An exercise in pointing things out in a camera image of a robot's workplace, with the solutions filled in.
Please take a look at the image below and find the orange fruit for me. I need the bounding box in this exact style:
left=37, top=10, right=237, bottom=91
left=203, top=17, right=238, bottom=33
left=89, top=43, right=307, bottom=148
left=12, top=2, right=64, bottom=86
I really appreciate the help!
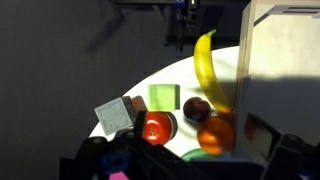
left=197, top=117, right=234, bottom=155

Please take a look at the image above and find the red tomato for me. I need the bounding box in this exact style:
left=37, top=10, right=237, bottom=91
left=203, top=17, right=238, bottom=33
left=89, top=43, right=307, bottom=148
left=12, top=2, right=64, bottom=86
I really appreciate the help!
left=142, top=112, right=173, bottom=145

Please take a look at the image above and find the grey toy block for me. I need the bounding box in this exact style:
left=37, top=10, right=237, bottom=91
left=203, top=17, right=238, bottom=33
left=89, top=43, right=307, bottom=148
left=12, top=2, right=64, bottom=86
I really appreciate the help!
left=94, top=96, right=137, bottom=135

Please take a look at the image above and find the orange toy block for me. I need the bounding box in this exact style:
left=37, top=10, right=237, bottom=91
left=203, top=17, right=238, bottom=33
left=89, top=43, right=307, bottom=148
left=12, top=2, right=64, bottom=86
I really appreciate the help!
left=131, top=96, right=147, bottom=112

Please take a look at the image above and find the round white table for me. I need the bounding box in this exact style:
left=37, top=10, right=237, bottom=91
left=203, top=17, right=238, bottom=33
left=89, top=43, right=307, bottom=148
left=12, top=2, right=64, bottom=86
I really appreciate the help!
left=88, top=45, right=241, bottom=161

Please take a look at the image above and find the light green foam block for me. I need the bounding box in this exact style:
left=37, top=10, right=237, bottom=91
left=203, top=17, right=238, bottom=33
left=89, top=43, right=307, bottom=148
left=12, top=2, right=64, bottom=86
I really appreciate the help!
left=148, top=84, right=180, bottom=112

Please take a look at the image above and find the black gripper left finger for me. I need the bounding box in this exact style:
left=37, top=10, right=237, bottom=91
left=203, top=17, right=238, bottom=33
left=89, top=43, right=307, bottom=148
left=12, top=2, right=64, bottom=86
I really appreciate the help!
left=133, top=111, right=146, bottom=134

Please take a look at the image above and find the wooden tray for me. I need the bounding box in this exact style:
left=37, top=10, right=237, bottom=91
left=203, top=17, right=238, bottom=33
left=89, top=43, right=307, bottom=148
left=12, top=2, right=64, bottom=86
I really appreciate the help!
left=235, top=0, right=320, bottom=156

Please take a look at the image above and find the dark purple plum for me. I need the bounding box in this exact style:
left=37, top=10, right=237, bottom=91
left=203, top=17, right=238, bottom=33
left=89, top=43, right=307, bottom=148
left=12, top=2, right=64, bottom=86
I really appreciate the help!
left=183, top=97, right=211, bottom=122

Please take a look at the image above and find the yellow banana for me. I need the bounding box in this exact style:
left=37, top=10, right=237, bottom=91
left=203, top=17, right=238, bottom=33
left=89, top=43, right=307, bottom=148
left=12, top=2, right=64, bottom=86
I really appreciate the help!
left=193, top=29, right=232, bottom=114

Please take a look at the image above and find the green plastic bowl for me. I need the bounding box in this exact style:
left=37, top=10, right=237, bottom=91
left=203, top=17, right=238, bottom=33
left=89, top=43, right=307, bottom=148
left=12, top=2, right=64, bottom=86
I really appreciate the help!
left=181, top=148, right=232, bottom=162

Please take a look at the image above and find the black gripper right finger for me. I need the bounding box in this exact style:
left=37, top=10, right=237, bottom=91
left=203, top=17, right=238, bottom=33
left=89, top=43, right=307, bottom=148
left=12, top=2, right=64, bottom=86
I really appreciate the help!
left=244, top=113, right=281, bottom=160

